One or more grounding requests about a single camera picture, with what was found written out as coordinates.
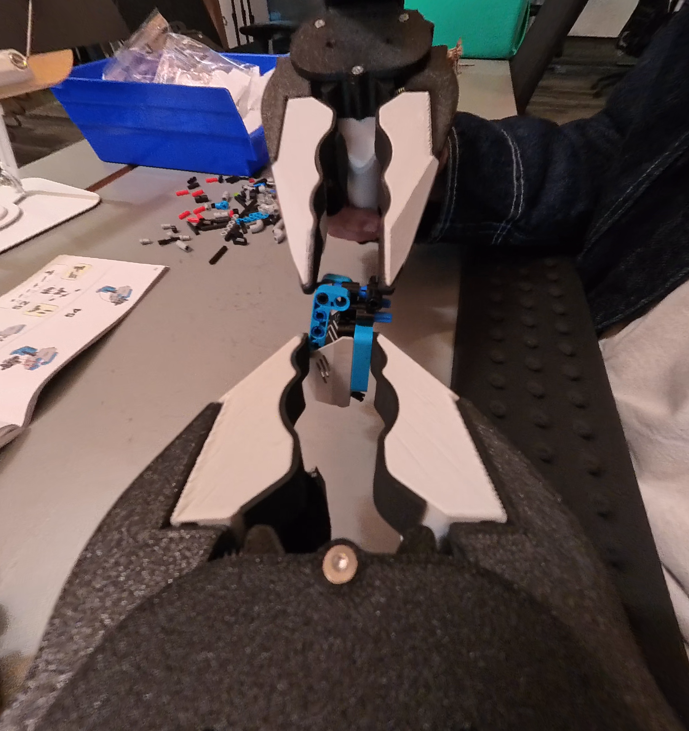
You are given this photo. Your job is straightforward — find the pile of small brick parts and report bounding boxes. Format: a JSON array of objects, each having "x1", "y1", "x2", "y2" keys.
[{"x1": 139, "y1": 174, "x2": 291, "y2": 266}]

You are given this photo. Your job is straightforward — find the open instruction booklet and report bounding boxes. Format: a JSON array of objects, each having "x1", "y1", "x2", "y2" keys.
[{"x1": 0, "y1": 254, "x2": 171, "y2": 463}]

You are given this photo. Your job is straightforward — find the crumpled clear plastic bag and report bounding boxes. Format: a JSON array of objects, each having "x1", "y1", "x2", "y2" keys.
[{"x1": 101, "y1": 8, "x2": 277, "y2": 138}]

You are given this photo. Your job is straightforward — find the white desk lamp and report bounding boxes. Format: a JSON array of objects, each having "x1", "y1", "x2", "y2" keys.
[{"x1": 0, "y1": 48, "x2": 102, "y2": 263}]

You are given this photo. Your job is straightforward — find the blue grey brick assembly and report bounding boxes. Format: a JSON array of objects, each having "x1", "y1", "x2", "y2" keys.
[{"x1": 304, "y1": 274, "x2": 393, "y2": 409}]

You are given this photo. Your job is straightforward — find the blue storage bin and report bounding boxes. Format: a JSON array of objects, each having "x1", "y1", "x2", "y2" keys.
[{"x1": 50, "y1": 51, "x2": 277, "y2": 178}]

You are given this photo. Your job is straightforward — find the green file tray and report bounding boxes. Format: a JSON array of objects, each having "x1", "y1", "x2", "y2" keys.
[{"x1": 404, "y1": 0, "x2": 531, "y2": 61}]

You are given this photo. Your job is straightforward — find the black studded mat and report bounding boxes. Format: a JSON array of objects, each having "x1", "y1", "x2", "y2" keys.
[{"x1": 452, "y1": 246, "x2": 689, "y2": 731}]

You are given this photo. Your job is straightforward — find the person's white shirt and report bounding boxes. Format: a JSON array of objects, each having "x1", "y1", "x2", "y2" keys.
[{"x1": 598, "y1": 280, "x2": 689, "y2": 715}]

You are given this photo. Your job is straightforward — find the person's right hand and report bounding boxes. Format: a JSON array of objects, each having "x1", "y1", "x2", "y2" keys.
[{"x1": 326, "y1": 206, "x2": 380, "y2": 243}]

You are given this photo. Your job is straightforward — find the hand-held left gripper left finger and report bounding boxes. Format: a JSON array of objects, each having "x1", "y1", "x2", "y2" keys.
[{"x1": 170, "y1": 334, "x2": 308, "y2": 538}]

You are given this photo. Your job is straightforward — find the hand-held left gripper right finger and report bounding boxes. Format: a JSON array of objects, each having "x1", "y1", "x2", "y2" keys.
[{"x1": 372, "y1": 333, "x2": 508, "y2": 549}]

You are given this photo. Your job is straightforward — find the grey desk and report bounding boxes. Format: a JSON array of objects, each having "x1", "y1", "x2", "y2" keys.
[{"x1": 0, "y1": 54, "x2": 522, "y2": 731}]

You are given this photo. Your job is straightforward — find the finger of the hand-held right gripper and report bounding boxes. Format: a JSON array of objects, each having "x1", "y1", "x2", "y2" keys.
[
  {"x1": 270, "y1": 96, "x2": 337, "y2": 296},
  {"x1": 376, "y1": 91, "x2": 442, "y2": 290}
]

